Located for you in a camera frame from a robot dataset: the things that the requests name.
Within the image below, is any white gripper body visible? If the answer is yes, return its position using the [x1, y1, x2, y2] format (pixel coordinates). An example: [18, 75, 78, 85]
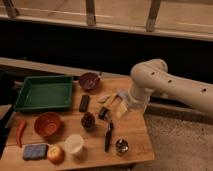
[128, 85, 152, 112]

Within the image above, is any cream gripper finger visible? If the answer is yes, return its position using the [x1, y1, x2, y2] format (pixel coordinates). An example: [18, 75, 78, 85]
[116, 102, 128, 118]
[103, 93, 117, 108]

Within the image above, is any shiny metal cup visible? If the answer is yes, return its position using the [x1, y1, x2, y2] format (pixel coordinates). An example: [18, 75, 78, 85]
[115, 139, 129, 155]

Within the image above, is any white plastic cup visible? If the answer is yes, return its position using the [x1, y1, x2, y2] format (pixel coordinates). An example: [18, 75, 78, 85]
[64, 134, 84, 156]

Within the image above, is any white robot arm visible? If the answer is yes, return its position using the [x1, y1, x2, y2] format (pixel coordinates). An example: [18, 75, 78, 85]
[117, 59, 213, 117]

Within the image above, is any green plastic tray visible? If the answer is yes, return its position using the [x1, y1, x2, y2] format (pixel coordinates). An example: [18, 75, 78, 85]
[14, 75, 73, 113]

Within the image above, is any grey crumpled cloth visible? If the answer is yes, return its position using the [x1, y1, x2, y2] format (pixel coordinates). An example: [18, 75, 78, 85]
[117, 90, 129, 101]

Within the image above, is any small black clip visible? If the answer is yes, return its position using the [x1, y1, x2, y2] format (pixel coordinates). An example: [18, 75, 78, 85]
[98, 107, 110, 121]

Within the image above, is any wooden table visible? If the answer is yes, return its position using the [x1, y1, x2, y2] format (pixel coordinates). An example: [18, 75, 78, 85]
[0, 84, 154, 171]

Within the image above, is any purple bowl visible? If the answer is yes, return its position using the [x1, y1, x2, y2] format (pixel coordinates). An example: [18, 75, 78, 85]
[78, 72, 100, 90]

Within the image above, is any black rectangular block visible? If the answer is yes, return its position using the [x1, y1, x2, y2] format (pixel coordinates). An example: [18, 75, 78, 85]
[79, 95, 90, 112]

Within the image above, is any orange bowl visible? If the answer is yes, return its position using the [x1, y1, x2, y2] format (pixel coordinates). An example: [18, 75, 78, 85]
[34, 112, 62, 137]

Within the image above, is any red apple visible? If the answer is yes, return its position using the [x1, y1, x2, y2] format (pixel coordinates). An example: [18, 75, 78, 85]
[47, 145, 64, 163]

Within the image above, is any red chili pepper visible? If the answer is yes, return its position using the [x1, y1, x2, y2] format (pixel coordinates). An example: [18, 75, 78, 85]
[16, 120, 27, 147]

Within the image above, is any blue sponge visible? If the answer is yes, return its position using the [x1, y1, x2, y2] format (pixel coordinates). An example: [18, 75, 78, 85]
[23, 144, 48, 161]

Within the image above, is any black handled knife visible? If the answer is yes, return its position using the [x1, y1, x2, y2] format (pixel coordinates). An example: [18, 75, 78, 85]
[104, 121, 114, 153]

